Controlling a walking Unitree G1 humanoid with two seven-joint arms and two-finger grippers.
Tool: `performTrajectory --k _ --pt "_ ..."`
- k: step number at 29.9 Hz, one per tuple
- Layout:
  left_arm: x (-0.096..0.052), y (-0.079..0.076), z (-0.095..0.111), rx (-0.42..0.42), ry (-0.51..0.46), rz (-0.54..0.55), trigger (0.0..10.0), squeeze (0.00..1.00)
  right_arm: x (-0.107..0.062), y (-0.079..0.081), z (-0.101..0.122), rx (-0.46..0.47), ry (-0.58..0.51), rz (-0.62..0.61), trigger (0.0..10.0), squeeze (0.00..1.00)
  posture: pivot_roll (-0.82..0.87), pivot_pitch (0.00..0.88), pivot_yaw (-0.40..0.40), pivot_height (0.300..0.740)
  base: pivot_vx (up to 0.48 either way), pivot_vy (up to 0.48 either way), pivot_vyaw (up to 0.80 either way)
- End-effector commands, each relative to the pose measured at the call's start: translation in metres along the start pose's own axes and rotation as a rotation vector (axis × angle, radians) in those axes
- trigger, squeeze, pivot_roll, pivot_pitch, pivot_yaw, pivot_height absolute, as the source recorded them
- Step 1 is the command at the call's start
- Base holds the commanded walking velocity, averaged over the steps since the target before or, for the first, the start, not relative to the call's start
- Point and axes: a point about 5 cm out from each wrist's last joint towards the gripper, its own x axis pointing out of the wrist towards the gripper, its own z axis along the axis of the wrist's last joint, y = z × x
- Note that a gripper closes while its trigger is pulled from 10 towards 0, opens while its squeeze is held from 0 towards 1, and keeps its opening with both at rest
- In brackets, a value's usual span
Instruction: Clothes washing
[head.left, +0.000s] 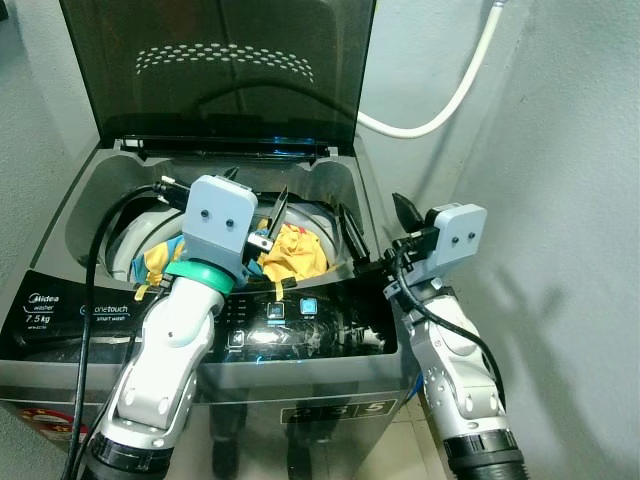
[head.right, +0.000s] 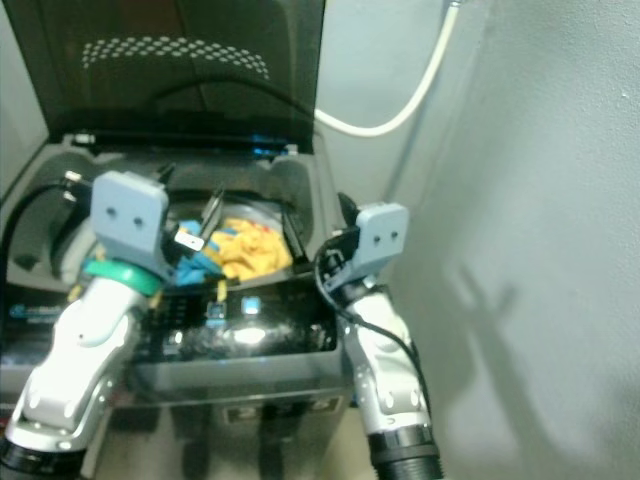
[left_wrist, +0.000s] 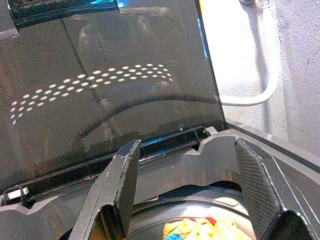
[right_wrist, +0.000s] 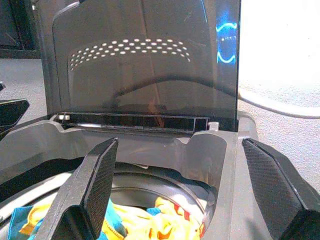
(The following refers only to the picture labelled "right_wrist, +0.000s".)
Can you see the grey top-load washing machine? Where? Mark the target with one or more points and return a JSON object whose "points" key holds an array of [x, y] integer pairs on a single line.
{"points": [[37, 140]]}

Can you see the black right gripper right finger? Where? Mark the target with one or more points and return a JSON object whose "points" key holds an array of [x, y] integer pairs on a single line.
{"points": [[277, 190]]}

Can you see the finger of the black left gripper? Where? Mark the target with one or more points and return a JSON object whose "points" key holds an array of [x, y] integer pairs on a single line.
{"points": [[11, 115]]}

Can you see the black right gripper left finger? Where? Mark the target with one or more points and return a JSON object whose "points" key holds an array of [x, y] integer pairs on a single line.
{"points": [[82, 200]]}

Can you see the dark tinted washer lid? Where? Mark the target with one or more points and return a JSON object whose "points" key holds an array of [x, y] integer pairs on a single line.
{"points": [[150, 87]]}

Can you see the yellow patterned garment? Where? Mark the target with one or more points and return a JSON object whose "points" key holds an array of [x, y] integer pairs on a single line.
{"points": [[140, 222]]}

